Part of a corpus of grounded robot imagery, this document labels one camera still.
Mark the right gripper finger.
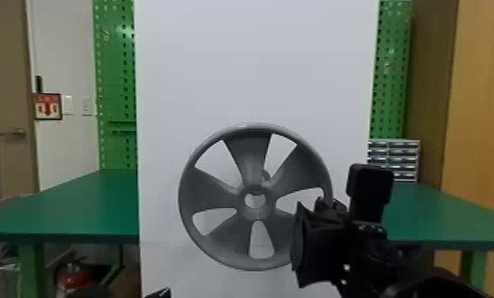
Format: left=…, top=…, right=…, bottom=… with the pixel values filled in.
left=312, top=196, right=350, bottom=223
left=289, top=201, right=348, bottom=289

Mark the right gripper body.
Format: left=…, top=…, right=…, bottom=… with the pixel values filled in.
left=341, top=220, right=391, bottom=271

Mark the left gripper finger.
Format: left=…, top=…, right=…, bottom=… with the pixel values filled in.
left=144, top=286, right=173, bottom=298

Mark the grey wheel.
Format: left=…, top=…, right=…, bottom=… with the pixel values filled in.
left=177, top=123, right=335, bottom=273

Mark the white panel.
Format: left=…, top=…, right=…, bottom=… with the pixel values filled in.
left=133, top=0, right=381, bottom=298

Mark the white drawer cabinet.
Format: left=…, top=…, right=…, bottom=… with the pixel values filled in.
left=366, top=138, right=422, bottom=184

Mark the red fire extinguisher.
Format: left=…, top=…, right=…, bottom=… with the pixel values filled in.
left=56, top=261, right=94, bottom=293

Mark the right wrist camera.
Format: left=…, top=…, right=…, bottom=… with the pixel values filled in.
left=345, top=163, right=396, bottom=224

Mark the white wall switch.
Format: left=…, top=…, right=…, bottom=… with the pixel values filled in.
left=80, top=96, right=95, bottom=117
left=61, top=94, right=75, bottom=116

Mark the red wall sign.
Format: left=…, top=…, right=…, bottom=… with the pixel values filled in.
left=31, top=92, right=63, bottom=121

